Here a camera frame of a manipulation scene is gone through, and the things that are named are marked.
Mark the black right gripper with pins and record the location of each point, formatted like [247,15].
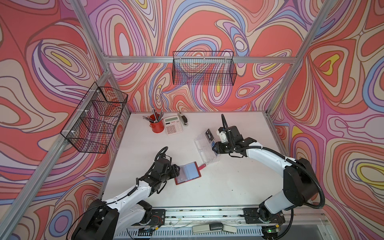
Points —
[219,148]

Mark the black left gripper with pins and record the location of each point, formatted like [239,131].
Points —
[174,170]

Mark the red leather card holder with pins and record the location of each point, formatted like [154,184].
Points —
[189,172]

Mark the black VIP credit card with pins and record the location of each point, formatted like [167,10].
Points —
[209,135]

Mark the clear acrylic card stand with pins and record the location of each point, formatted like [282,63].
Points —
[205,150]

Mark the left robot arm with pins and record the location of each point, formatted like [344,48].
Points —
[103,220]

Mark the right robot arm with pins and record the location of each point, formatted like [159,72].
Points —
[300,184]

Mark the red metal pen bucket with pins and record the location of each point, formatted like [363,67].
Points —
[157,127]

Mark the pink desk calculator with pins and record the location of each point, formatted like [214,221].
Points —
[173,125]

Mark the pens and pencils bunch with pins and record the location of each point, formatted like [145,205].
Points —
[155,117]

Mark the grey black stapler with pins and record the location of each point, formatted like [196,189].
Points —
[183,118]

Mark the grey foot pedal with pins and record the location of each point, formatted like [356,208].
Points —
[212,228]

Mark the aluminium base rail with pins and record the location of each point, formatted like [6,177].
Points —
[179,217]

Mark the black wire basket left wall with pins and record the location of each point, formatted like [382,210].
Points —
[99,113]

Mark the black wire basket wall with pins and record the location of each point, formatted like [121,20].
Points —
[207,68]
[99,113]

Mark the black wire basket back wall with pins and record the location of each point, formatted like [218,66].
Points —
[207,68]

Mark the aluminium frame post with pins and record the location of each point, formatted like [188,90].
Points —
[107,76]

